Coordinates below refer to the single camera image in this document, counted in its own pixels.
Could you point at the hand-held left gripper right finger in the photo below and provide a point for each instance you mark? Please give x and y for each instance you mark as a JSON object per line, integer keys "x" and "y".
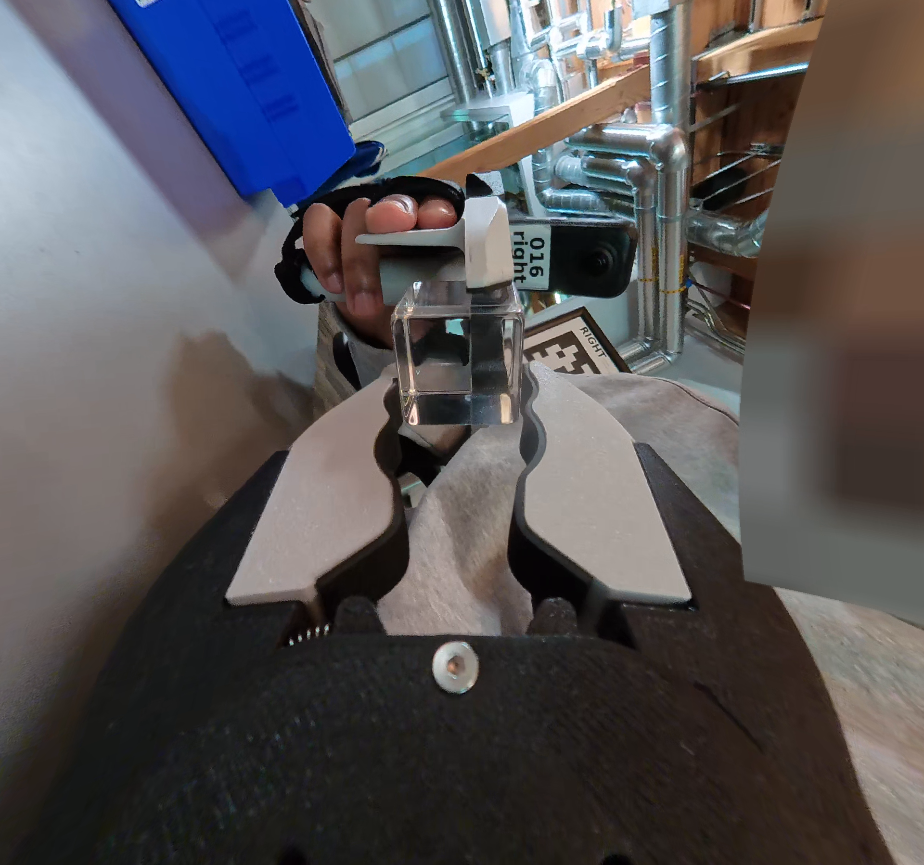
{"x": 599, "y": 511}

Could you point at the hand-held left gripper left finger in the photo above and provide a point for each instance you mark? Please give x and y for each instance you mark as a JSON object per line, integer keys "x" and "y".
{"x": 317, "y": 511}

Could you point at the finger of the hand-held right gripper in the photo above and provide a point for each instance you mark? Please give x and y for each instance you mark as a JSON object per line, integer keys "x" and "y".
{"x": 480, "y": 244}

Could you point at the clear acrylic cube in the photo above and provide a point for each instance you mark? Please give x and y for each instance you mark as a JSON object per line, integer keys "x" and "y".
{"x": 455, "y": 359}

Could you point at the blue plastic bin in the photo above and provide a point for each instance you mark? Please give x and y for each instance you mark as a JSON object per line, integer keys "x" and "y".
{"x": 216, "y": 49}

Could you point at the person's right hand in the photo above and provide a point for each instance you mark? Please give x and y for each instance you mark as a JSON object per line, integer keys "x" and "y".
{"x": 339, "y": 251}

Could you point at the framed marker sign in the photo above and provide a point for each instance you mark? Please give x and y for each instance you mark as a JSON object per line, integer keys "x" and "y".
{"x": 570, "y": 352}

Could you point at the blue jacket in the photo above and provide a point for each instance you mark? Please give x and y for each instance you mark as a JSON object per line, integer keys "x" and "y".
{"x": 369, "y": 161}

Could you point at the silver duct pipes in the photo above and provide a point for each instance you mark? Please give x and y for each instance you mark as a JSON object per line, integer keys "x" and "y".
{"x": 664, "y": 157}

